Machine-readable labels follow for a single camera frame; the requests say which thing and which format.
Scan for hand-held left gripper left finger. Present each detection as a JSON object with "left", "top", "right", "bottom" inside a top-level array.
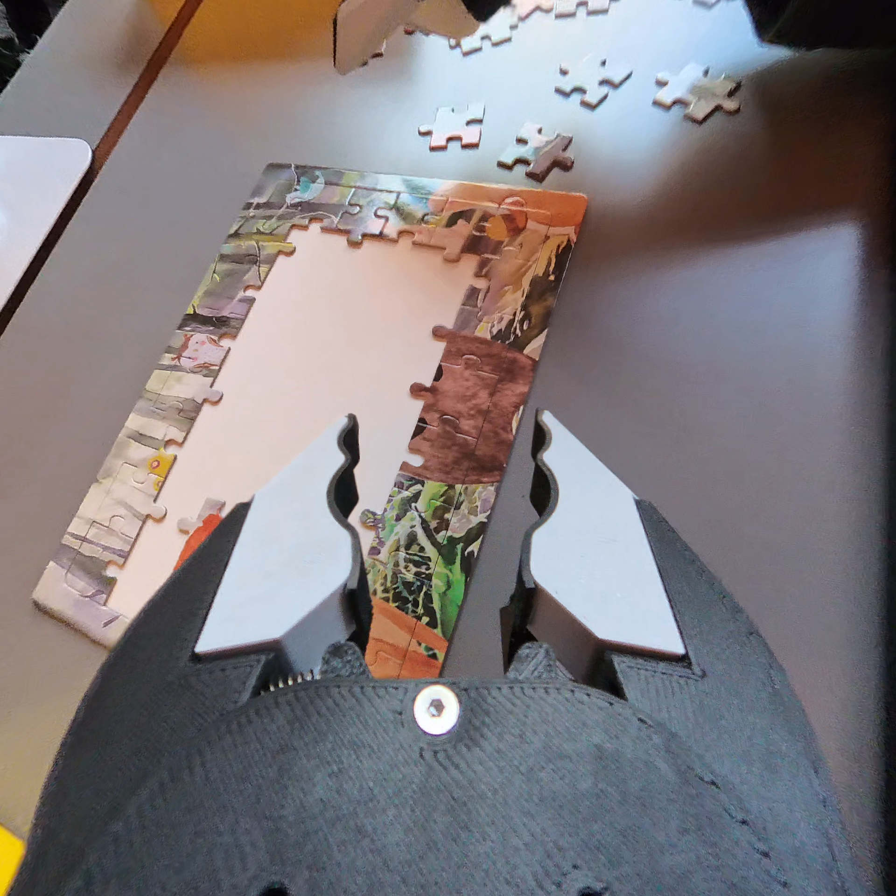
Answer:
[{"left": 195, "top": 413, "right": 372, "bottom": 676}]

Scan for puzzle pieces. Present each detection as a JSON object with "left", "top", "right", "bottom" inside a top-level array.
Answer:
[{"left": 364, "top": 0, "right": 744, "bottom": 184}]

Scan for person's right forearm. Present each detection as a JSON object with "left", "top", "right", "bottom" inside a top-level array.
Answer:
[{"left": 742, "top": 0, "right": 896, "bottom": 51}]

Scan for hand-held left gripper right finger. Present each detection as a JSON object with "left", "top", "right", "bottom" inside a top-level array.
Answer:
[{"left": 500, "top": 408, "right": 688, "bottom": 683}]

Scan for jigsaw puzzle board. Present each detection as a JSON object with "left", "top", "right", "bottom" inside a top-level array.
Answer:
[{"left": 31, "top": 162, "right": 588, "bottom": 681}]

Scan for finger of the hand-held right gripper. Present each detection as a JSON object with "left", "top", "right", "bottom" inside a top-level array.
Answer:
[
  {"left": 409, "top": 0, "right": 478, "bottom": 40},
  {"left": 333, "top": 0, "right": 422, "bottom": 75}
]

